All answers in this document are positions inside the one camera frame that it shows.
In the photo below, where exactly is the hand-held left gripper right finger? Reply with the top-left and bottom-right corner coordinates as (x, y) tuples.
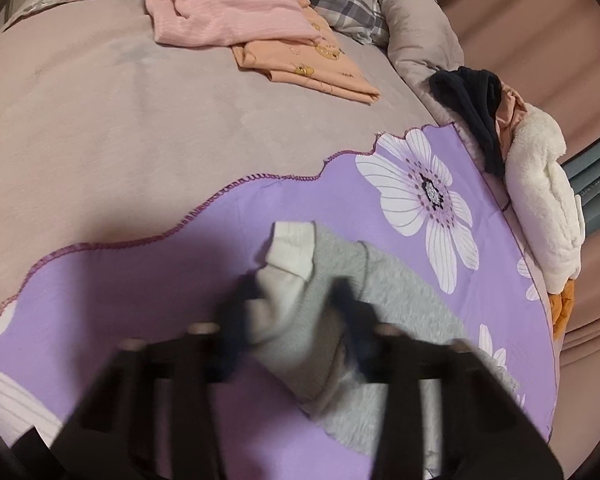
(330, 280), (565, 480)

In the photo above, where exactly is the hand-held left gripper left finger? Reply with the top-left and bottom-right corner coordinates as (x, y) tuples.
(50, 275), (262, 480)

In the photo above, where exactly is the grey fleece sweatshirt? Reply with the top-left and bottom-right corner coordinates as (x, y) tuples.
(252, 220), (523, 457)

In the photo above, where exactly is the purple floral blanket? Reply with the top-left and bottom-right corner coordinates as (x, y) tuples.
(0, 124), (561, 480)

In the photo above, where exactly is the rust orange garment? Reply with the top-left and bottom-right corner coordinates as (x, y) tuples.
(548, 277), (578, 339)

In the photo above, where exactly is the beige bed sheet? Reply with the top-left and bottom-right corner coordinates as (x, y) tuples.
(0, 7), (486, 311)

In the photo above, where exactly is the white fleece garment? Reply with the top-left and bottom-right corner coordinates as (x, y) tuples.
(502, 102), (587, 295)

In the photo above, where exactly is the dark navy garment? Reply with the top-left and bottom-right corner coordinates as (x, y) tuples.
(428, 66), (506, 177)

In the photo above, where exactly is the folded orange printed garment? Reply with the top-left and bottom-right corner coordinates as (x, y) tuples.
(231, 2), (382, 106)

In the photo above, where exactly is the peach garment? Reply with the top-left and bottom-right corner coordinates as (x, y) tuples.
(495, 85), (531, 161)

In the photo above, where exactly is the grey-blue curtain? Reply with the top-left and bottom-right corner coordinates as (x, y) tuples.
(560, 125), (600, 237)

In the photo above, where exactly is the beige padded duvet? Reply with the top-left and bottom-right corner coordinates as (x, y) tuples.
(379, 0), (465, 95)

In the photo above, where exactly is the folded pink garment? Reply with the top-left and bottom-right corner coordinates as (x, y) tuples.
(145, 0), (317, 47)

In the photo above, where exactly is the pink curtain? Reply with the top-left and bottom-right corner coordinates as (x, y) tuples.
(437, 0), (600, 441)

